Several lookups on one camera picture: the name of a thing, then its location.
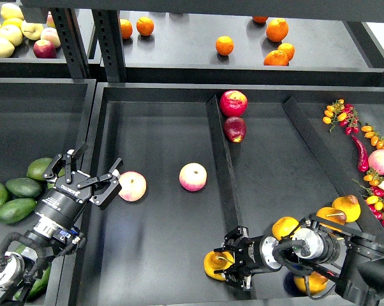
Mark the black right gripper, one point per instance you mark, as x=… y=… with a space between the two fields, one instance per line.
x=253 y=256

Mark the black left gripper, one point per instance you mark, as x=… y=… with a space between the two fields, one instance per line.
x=63 y=203

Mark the dark green avocado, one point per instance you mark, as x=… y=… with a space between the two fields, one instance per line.
x=40 y=285

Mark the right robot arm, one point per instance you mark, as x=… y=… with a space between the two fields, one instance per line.
x=350 y=258

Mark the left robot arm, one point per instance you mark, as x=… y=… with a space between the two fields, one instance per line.
x=24 y=258

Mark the green avocado right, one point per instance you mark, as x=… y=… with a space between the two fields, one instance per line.
x=60 y=174

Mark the green avocado top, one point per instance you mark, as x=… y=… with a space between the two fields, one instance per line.
x=36 y=169

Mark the green avocado middle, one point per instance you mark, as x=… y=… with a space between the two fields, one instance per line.
x=24 y=187

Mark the yellow pear bottom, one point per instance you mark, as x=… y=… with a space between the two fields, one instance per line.
x=317 y=283

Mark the green avocado lower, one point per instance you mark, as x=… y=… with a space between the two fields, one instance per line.
x=15 y=210

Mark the dark avocado bottom left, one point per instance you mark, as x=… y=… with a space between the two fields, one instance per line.
x=21 y=249

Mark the yellow pear with brown tip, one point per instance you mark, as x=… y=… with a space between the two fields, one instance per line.
x=332 y=214

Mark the pink apple left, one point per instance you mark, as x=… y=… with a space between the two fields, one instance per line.
x=133 y=186

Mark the pink apple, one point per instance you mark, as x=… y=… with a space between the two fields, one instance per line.
x=133 y=186
x=193 y=177

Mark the pink apple centre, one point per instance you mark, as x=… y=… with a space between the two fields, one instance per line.
x=193 y=177

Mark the black middle tray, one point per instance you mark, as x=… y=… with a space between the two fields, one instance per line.
x=151 y=252

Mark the black upper left tray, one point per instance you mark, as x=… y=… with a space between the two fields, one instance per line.
x=24 y=64

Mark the dark red apple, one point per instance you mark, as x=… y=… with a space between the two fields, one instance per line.
x=234 y=129

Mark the red apple on shelf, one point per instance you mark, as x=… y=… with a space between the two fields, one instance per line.
x=44 y=49

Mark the pale peach on shelf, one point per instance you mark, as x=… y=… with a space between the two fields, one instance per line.
x=50 y=34

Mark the orange far left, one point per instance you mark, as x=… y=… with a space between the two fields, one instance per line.
x=126 y=28

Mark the cherry tomato bunch bottom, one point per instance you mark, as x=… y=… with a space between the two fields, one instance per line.
x=373 y=194

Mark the bright red apple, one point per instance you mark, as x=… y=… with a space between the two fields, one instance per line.
x=233 y=103

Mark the pale yellow apple right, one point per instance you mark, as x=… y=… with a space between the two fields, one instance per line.
x=32 y=31

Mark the pale yellow apple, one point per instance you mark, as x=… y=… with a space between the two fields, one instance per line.
x=12 y=33
x=32 y=31
x=6 y=48

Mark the pale yellow apple front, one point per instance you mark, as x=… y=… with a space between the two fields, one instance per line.
x=6 y=48

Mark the red chili pepper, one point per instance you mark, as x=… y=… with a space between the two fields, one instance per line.
x=363 y=164

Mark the pale yellow apple middle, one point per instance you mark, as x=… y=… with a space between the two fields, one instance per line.
x=12 y=33

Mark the yellow lemon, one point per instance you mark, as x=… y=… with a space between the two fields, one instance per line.
x=14 y=21

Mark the black shelf post left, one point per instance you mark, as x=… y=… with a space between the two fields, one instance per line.
x=67 y=27

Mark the black shelf post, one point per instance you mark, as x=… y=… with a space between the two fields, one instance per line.
x=108 y=31
x=67 y=27

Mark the black shelf post right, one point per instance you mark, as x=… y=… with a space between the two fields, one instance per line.
x=108 y=31

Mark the pink peach behind post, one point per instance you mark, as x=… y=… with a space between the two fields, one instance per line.
x=50 y=20

